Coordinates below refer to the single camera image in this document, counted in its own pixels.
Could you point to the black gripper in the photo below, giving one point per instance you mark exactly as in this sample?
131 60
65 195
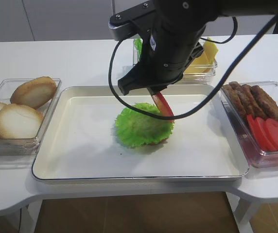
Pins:
177 27

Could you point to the red tomato slice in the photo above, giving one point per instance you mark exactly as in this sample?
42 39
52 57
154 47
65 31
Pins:
162 104

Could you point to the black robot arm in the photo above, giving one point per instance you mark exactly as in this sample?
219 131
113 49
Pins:
224 8

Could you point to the lettuce leaf in container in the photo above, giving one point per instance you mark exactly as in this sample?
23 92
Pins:
138 46

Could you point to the lettuce leaf on bun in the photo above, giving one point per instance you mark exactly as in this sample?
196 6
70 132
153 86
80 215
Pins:
134 129

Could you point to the clear lettuce cheese container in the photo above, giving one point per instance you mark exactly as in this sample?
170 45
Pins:
197 78

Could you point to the bottom bun under lettuce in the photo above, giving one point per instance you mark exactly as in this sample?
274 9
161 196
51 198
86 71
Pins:
156 143

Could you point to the yellow cheese slice front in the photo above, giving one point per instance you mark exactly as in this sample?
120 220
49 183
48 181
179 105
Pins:
201 64

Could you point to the yellow cheese slice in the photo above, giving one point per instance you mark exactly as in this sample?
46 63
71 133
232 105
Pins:
210 49
201 64

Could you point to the yellow cheese slice back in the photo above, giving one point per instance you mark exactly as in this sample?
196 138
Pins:
210 49

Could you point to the brown meat patty far left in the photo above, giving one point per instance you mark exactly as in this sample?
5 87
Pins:
235 100

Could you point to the brown meat patty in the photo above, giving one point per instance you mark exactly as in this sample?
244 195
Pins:
235 100
265 102
243 98
257 111

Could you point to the white metal tray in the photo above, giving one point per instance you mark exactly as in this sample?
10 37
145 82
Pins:
80 143

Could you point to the brown meat patty middle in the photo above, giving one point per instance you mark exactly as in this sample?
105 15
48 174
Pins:
257 111

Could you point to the bun half back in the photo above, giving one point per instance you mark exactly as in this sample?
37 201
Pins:
34 93

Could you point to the tomato slice middle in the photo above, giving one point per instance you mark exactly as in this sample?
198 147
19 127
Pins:
260 123

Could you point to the clear meat tomato container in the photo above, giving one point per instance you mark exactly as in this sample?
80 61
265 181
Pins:
253 153

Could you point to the tomato slice back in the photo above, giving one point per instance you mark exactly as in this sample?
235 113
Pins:
250 128

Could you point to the brown meat patty right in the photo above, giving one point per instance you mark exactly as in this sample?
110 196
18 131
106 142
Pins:
265 102

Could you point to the clear bun container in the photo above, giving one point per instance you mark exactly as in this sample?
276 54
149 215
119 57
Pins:
29 146

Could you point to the bun half front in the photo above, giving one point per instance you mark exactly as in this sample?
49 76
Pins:
19 122

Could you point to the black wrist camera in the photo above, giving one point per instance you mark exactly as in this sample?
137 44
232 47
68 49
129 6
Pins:
136 20

